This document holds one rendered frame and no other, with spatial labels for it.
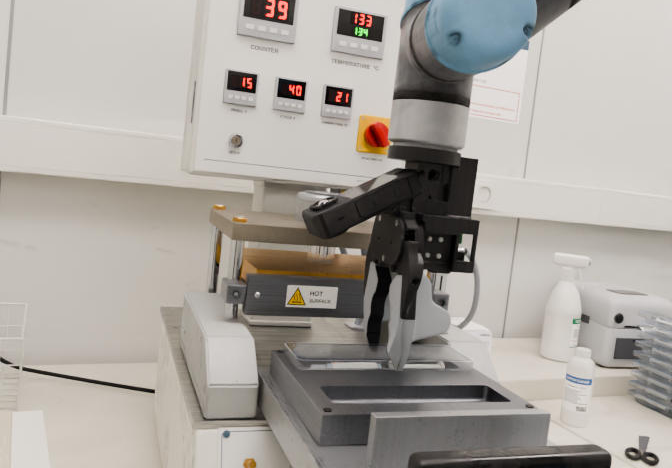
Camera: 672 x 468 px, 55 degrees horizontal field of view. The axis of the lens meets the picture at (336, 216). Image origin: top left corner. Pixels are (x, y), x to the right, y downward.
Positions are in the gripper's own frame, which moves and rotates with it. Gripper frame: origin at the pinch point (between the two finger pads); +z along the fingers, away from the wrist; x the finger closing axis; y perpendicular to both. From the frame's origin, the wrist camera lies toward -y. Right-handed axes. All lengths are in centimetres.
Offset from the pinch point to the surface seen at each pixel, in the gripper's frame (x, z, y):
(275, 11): 34, -38, -7
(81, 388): 60, 26, -28
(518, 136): 84, -31, 70
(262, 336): 31.6, 7.9, -3.9
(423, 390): -6.4, 1.9, 1.8
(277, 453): 0.8, 10.8, -9.0
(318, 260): 20.1, -5.3, -0.7
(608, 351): 58, 17, 84
